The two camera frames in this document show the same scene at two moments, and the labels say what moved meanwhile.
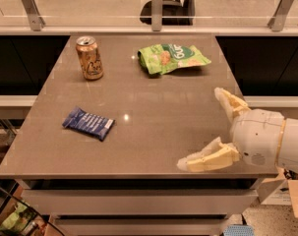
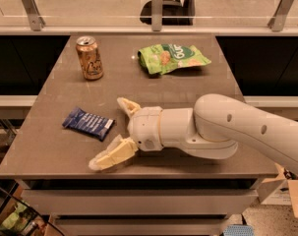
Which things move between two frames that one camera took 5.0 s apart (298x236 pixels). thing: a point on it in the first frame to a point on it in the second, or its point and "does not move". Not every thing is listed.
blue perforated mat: (239, 230) does not move
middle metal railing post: (157, 8) does not move
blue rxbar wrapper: (88, 123) does not move
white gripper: (257, 136) to (145, 128)
